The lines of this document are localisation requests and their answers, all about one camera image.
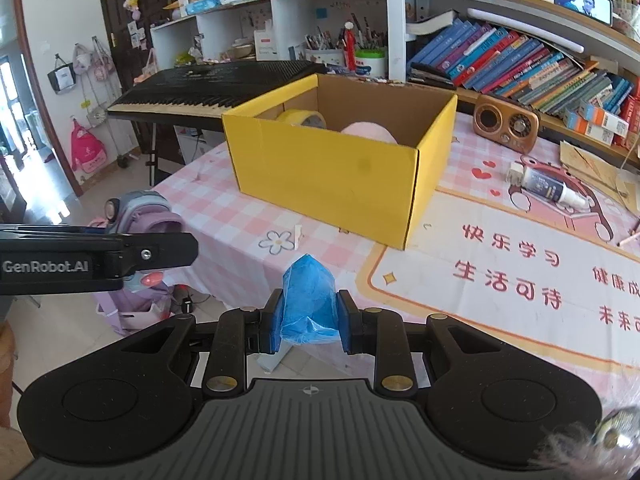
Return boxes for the black electronic keyboard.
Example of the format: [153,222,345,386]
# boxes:
[106,60,328,123]

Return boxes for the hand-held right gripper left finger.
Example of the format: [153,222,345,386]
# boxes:
[120,287,286,393]

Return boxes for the yellow cardboard box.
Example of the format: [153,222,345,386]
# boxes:
[221,72,458,251]

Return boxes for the silver ball charm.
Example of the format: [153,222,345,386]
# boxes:
[597,407,640,453]

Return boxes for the green white pen holder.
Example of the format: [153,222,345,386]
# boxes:
[355,47,388,78]

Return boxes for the white shelf unit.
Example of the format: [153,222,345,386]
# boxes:
[150,0,416,81]

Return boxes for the smartphone with lit screen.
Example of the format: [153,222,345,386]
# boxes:
[553,0,613,27]

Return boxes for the grey block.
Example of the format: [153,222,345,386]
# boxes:
[257,340,293,375]

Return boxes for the purple backpack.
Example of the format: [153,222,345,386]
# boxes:
[89,190,188,336]

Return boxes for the white spray bottle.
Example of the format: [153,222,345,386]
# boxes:
[520,166,593,211]

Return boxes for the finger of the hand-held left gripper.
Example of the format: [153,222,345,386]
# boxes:
[121,231,199,281]

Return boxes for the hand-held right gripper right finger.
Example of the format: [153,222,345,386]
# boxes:
[336,290,506,395]

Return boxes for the black keyboard stand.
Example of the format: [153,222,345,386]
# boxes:
[145,120,166,188]

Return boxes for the pink checked cloth desktop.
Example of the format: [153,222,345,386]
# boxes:
[150,110,640,411]

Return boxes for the blue plastic shoe cover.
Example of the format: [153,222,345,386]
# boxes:
[280,254,342,346]

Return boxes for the white box with red label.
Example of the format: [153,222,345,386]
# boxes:
[253,27,279,61]

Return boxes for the pink backpack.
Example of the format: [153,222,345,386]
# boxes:
[70,119,107,175]

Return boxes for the pink plush toy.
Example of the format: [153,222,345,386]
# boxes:
[340,121,399,146]

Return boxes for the orange white carton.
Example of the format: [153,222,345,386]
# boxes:
[575,101,630,147]

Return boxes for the wooden bookshelf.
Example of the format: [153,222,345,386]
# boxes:
[400,0,640,161]

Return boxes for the copper retro radio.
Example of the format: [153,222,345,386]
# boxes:
[472,94,542,156]

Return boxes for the yellow tape roll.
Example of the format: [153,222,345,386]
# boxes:
[276,108,328,130]

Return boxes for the white rolled tube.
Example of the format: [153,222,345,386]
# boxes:
[467,7,585,53]

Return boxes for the black white paperback book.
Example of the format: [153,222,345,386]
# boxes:
[406,9,458,37]

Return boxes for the dark wooden door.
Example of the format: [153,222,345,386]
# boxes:
[97,0,183,161]

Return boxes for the grey fur pompom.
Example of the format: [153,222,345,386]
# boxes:
[530,420,640,480]

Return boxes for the row of colourful books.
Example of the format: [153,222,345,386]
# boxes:
[407,19,640,148]

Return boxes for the brown cardboard pieces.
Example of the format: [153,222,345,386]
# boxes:
[559,140,640,211]

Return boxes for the red white figurine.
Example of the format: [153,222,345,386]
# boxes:
[344,22,358,72]

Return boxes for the white pen cup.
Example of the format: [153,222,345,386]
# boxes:
[304,30,346,67]

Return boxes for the white black hanging bag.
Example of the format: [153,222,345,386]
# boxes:
[47,52,77,95]

